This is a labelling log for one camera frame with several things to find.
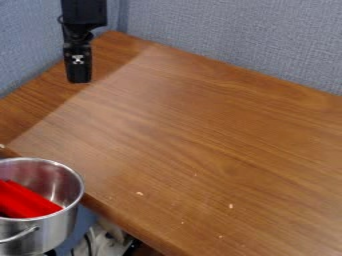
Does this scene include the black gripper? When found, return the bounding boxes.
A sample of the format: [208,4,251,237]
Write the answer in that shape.
[57,0,108,83]

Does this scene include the metal pot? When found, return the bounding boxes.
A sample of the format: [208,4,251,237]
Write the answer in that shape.
[0,157,84,256]

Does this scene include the red object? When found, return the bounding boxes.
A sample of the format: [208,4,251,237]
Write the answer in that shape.
[0,180,61,218]

